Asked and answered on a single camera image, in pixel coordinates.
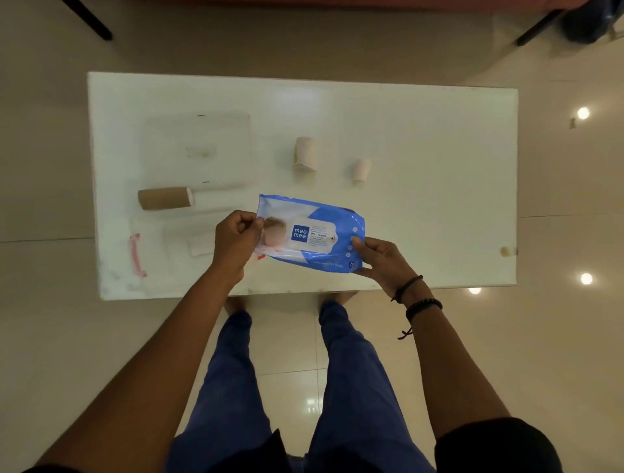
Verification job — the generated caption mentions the clear box with pink handle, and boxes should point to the clear box with pink handle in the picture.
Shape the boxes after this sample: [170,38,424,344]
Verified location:
[128,213,217,282]

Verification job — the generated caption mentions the clear plastic tray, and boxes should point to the clear plastic tray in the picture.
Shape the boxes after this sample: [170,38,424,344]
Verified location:
[140,111,254,192]

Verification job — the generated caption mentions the brown cardboard tube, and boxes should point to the brown cardboard tube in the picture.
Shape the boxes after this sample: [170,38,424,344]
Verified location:
[137,186,195,211]

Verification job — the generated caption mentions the folded white tissue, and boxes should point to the folded white tissue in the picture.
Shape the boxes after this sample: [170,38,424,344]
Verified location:
[188,231,216,258]

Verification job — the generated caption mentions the person's left hand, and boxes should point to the person's left hand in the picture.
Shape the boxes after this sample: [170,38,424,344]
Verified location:
[211,210,266,286]

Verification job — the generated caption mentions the person's left foot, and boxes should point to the person's left foot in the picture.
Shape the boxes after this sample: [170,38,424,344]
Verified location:
[224,296,254,318]

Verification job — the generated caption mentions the black furniture leg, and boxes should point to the black furniture leg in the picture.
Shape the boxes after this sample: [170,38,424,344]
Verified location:
[62,0,114,42]
[516,8,567,47]

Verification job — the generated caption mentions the person's right hand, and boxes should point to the person's right hand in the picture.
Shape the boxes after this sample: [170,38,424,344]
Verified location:
[350,236,424,300]

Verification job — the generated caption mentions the black shirt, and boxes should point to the black shirt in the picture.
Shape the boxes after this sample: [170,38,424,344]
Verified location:
[19,417,565,473]

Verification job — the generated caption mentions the small white tissue roll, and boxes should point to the small white tissue roll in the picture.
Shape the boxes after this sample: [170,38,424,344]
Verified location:
[350,157,372,185]

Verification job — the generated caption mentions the dark blue bin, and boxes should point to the dark blue bin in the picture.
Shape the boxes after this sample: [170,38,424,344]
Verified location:
[560,0,624,45]

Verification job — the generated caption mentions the person's foot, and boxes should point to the person's foot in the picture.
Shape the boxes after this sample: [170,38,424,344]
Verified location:
[319,291,359,309]
[224,296,254,318]

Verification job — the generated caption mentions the person's right foot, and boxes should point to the person's right foot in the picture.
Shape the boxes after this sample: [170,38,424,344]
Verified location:
[319,291,359,309]

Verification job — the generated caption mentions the black thread bracelet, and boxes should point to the black thread bracelet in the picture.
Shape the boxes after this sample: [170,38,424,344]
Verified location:
[390,275,424,303]

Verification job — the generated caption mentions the blue trousers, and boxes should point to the blue trousers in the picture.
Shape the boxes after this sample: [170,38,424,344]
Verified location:
[166,300,437,473]

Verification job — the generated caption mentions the black beaded bracelet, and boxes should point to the black beaded bracelet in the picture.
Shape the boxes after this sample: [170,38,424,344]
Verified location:
[397,298,444,341]

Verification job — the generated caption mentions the person's left forearm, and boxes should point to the person's left forearm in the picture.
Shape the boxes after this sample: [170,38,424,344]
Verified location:
[34,273,244,473]

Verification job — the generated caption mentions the person's right forearm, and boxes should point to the person's right forearm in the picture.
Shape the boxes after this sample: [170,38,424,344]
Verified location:
[404,288,513,441]

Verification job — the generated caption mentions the blue wet wipes packet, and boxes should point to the blue wet wipes packet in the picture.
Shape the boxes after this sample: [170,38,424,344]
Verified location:
[254,194,366,274]

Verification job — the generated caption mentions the large white tissue roll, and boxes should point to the large white tissue roll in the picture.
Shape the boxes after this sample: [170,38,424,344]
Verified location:
[292,136,319,173]

